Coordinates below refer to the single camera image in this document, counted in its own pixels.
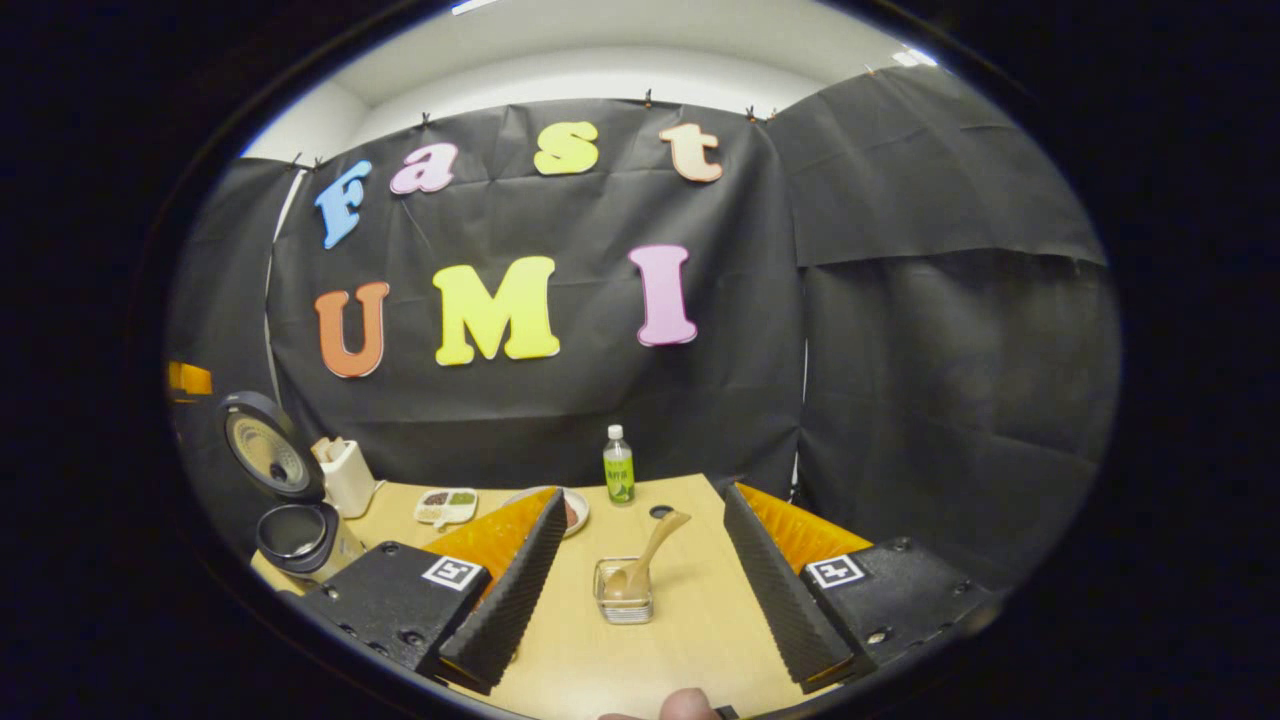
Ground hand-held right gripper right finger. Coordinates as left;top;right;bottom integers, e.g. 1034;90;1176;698
722;483;1006;696

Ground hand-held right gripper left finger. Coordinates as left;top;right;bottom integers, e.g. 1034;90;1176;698
283;487;567;696

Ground black rice cooker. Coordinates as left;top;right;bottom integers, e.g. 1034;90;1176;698
215;390;366;584

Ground clear glass chopstick holder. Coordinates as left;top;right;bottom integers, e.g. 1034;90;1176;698
593;556;655;626

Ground wooden spoon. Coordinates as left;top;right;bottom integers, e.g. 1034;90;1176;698
603;510;692;601

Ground white round plate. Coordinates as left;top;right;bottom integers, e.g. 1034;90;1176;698
500;486;591;539

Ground small divided snack dish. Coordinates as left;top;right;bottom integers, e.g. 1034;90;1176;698
414;487;479;529

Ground green drink bottle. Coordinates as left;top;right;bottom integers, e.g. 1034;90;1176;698
603;425;636;505

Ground white toaster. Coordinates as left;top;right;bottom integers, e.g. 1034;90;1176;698
310;436;379;519

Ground black backdrop cloth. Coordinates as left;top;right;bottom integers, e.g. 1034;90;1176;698
165;65;1123;591

